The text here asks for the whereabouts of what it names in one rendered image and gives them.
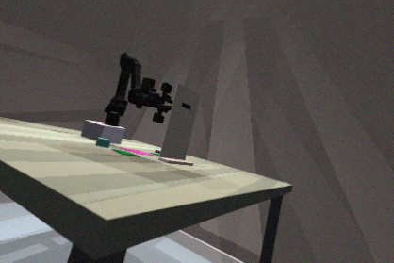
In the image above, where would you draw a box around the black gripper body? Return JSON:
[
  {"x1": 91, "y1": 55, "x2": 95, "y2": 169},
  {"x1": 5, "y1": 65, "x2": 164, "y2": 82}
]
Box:
[{"x1": 146, "y1": 82, "x2": 172, "y2": 123}]

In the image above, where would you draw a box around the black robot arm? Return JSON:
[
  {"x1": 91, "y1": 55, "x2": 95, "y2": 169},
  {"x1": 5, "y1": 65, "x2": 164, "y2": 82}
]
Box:
[{"x1": 103, "y1": 53, "x2": 160, "y2": 126}]

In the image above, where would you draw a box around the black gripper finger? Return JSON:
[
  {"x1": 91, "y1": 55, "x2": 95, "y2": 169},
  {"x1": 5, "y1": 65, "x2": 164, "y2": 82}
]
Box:
[
  {"x1": 160, "y1": 105, "x2": 172, "y2": 113},
  {"x1": 163, "y1": 94, "x2": 173, "y2": 104}
]

